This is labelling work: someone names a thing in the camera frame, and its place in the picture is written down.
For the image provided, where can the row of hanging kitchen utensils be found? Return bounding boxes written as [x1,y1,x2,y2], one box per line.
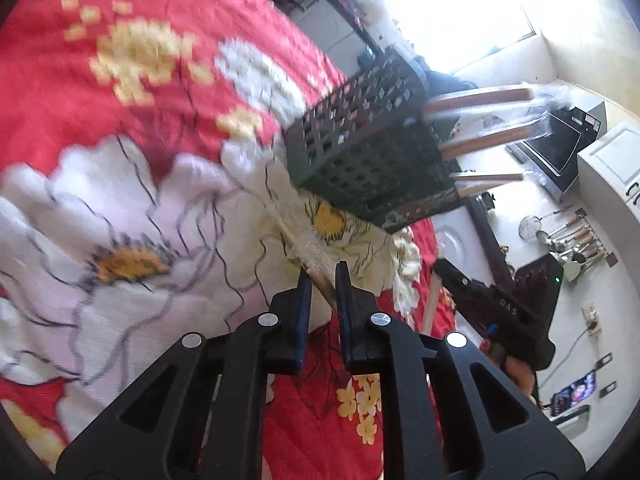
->
[517,207,616,281]

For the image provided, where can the chopstick pair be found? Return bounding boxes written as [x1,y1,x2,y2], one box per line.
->
[272,212,337,311]
[419,272,442,336]

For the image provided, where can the white upper cabinet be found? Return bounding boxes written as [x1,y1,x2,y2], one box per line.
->
[577,120,640,206]

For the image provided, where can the phone with lit screen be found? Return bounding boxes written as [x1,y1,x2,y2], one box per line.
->
[550,370,598,418]

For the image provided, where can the white wall socket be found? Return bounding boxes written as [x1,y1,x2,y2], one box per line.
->
[582,302,601,336]

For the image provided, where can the person's right hand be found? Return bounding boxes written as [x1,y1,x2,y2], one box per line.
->
[479,339,540,406]

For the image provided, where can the kitchen window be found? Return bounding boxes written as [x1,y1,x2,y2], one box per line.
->
[380,0,541,76]

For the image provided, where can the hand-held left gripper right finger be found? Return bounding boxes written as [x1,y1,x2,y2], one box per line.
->
[334,261,586,480]

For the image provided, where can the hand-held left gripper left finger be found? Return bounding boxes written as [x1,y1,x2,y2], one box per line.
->
[55,270,314,480]

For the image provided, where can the red floral tablecloth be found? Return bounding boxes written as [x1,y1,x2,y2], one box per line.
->
[0,0,461,480]

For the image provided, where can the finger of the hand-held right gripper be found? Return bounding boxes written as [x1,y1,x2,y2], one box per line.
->
[432,258,495,312]

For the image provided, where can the white base cabinets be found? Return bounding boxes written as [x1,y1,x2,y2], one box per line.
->
[430,157,506,291]

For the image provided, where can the black microwave oven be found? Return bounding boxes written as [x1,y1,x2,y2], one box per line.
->
[505,100,608,201]

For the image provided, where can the dark green utensil basket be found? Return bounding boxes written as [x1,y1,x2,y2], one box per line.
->
[282,47,458,233]

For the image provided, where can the bunch of bamboo chopsticks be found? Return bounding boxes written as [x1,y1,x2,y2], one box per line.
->
[424,85,551,196]

